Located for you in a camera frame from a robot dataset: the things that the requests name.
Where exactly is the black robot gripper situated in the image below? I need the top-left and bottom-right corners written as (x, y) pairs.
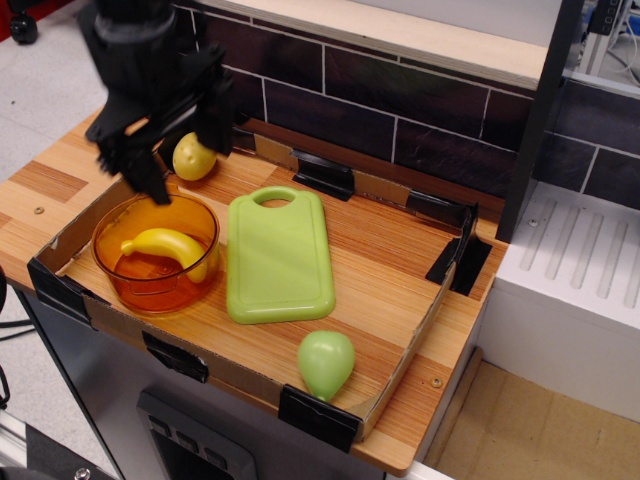
top-left (83, 9), bottom-right (235, 205)

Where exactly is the yellow plastic toy banana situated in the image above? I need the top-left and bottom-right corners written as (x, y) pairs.
top-left (120, 227), bottom-right (208, 284)

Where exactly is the orange transparent plastic pot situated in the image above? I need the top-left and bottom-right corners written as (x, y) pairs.
top-left (91, 184), bottom-right (221, 313)

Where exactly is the cardboard fence with black tape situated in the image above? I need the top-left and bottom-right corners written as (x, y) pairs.
top-left (26, 125), bottom-right (506, 470)

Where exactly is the yellow plastic toy potato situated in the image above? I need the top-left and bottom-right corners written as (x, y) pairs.
top-left (172, 132), bottom-right (217, 181)

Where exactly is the green plastic cutting board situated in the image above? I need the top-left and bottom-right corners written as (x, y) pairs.
top-left (226, 186), bottom-right (336, 325)

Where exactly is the black caster wheel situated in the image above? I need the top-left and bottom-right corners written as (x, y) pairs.
top-left (9, 12), bottom-right (38, 45)

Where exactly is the green plastic toy pear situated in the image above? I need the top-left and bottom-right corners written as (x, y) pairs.
top-left (297, 331), bottom-right (355, 402)

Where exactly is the grey toy oven front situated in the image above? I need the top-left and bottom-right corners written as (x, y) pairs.
top-left (137, 392), bottom-right (258, 480)

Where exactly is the white toy sink drainboard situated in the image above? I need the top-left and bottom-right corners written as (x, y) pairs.
top-left (477, 183), bottom-right (639, 421)

